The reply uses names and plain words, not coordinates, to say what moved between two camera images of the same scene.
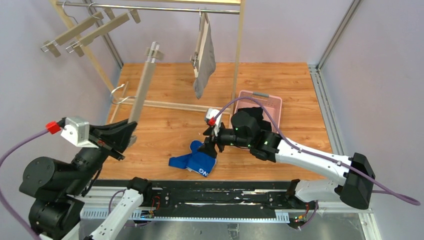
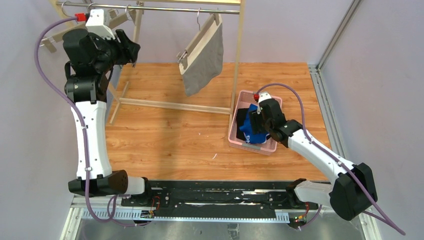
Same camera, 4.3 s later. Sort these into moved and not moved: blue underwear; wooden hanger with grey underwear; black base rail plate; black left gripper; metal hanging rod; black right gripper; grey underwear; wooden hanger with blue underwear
Moved: blue underwear; black left gripper; wooden hanger with blue underwear; black right gripper; wooden hanger with grey underwear; grey underwear
Not moved: metal hanging rod; black base rail plate
